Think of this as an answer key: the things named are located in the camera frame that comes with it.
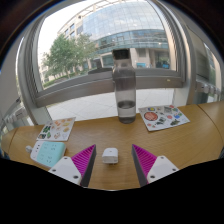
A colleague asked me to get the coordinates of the small white charger block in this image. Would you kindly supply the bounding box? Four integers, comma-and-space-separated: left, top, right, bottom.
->
101, 147, 119, 165

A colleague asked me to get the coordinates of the sticker sheet with red sticker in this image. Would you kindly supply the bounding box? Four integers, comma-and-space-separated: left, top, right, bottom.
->
138, 104, 191, 132

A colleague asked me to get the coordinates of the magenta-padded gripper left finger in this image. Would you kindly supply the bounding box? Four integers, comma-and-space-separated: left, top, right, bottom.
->
48, 143, 98, 188

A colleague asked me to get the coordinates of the clear black-capped water bottle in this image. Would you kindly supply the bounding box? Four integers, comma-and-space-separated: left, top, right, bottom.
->
111, 48, 137, 125

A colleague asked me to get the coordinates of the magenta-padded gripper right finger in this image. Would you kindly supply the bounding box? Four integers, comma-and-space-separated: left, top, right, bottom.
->
131, 143, 180, 187

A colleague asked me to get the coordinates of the sticker sheet with green stickers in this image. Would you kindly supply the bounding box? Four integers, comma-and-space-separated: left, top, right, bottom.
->
36, 116, 77, 142

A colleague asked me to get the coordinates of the grey window frame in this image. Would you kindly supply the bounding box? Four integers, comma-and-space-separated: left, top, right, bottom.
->
16, 0, 201, 126

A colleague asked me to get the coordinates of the white and teal power strip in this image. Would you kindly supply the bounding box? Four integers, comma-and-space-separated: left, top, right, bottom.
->
29, 140, 67, 169

